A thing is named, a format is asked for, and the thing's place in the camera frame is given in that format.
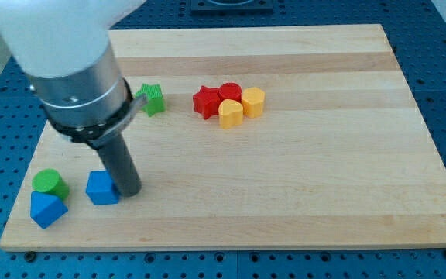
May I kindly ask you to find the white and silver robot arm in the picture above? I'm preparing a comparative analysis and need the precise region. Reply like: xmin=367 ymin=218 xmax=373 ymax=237
xmin=0 ymin=0 xmax=144 ymax=143

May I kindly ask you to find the yellow hexagon block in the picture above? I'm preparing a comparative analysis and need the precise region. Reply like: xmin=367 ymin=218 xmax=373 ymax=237
xmin=241 ymin=87 xmax=266 ymax=118

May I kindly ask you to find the yellow heart block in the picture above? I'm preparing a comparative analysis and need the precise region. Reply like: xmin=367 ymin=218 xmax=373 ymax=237
xmin=218 ymin=99 xmax=243 ymax=129

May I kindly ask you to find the red star block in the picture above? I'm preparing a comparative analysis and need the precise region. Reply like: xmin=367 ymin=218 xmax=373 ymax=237
xmin=193 ymin=85 xmax=221 ymax=119

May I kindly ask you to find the red cylinder block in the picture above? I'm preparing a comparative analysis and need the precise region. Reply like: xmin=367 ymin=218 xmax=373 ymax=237
xmin=218 ymin=82 xmax=242 ymax=102

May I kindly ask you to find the green star block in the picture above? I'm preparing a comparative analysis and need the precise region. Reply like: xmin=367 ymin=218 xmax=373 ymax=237
xmin=134 ymin=84 xmax=166 ymax=117

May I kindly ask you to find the light wooden board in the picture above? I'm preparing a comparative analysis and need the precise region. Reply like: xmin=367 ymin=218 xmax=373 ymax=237
xmin=0 ymin=24 xmax=446 ymax=252

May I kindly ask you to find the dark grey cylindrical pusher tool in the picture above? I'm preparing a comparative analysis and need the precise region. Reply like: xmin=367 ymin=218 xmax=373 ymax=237
xmin=87 ymin=134 xmax=142 ymax=198

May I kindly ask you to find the blue cube block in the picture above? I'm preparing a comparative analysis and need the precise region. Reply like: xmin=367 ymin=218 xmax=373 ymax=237
xmin=85 ymin=170 xmax=120 ymax=205

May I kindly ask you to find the green cylinder block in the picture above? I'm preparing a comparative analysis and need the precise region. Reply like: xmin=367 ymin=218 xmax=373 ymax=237
xmin=32 ymin=168 xmax=70 ymax=201

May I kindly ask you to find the blue pentagon block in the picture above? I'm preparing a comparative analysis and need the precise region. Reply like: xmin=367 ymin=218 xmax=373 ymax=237
xmin=30 ymin=191 xmax=68 ymax=229

